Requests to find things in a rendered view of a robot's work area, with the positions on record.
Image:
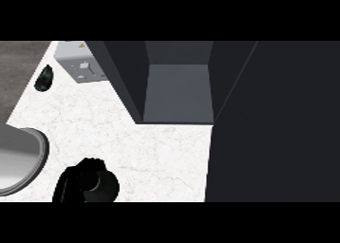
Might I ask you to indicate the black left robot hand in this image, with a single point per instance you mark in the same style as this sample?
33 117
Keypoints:
74 185

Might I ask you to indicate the pale grey appliance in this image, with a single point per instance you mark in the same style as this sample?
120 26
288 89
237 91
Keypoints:
77 60

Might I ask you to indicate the grey round basin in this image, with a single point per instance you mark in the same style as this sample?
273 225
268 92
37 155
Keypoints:
14 158

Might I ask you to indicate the dark grey open cabinet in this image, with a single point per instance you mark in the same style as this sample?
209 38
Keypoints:
178 91

